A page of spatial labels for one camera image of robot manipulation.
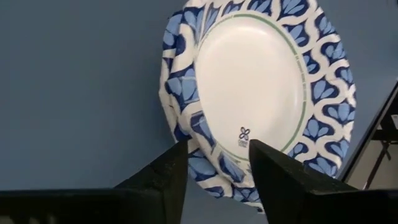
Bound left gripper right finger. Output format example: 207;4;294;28
249;139;398;224

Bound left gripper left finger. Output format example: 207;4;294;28
0;139;189;224

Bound blue floral paper bowl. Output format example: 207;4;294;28
160;0;358;190
158;58;265;215

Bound black table frame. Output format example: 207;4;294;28
337;81;398;190

